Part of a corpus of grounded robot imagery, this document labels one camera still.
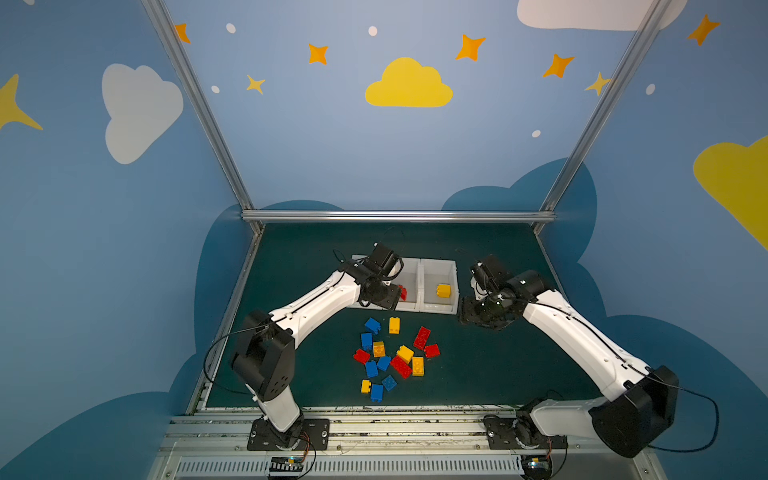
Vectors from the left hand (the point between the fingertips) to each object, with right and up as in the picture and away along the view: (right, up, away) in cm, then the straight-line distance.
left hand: (387, 293), depth 87 cm
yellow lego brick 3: (-3, -16, 0) cm, 17 cm away
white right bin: (+16, +5, +21) cm, 27 cm away
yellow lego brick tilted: (+5, -17, -1) cm, 18 cm away
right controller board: (+37, -41, -13) cm, 57 cm away
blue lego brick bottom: (-3, -26, -6) cm, 27 cm away
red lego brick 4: (-8, -19, 0) cm, 20 cm away
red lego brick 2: (+14, -18, +2) cm, 22 cm away
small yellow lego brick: (-6, -25, -6) cm, 26 cm away
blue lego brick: (-4, -11, +5) cm, 12 cm away
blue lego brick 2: (-6, -15, +2) cm, 16 cm away
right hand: (+22, -5, -8) cm, 24 cm away
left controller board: (-25, -41, -14) cm, 50 cm away
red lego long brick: (+11, -14, +4) cm, 18 cm away
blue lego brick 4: (+1, -24, -5) cm, 25 cm away
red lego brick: (+5, -1, +12) cm, 13 cm away
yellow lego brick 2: (+2, -10, +5) cm, 12 cm away
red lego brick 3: (+4, -21, -2) cm, 21 cm away
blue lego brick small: (-5, -21, -2) cm, 22 cm away
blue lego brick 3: (-1, -20, -1) cm, 20 cm away
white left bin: (+3, +7, -15) cm, 16 cm away
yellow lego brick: (+20, -1, +14) cm, 24 cm away
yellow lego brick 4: (+9, -21, -1) cm, 23 cm away
